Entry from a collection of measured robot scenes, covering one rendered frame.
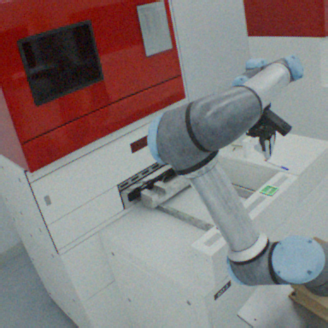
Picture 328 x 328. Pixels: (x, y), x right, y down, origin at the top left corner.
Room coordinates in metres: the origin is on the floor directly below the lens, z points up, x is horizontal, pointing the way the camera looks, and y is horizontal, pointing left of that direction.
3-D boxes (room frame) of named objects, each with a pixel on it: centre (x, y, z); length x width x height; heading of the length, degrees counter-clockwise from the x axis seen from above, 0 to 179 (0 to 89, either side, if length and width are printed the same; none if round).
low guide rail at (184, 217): (1.27, -0.05, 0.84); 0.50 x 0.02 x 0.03; 38
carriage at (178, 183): (1.51, -0.03, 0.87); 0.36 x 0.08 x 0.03; 128
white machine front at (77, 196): (1.45, 0.19, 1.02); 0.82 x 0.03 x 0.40; 128
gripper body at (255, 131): (1.16, -0.36, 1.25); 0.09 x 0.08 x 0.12; 38
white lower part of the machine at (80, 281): (1.72, 0.40, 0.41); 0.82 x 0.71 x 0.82; 128
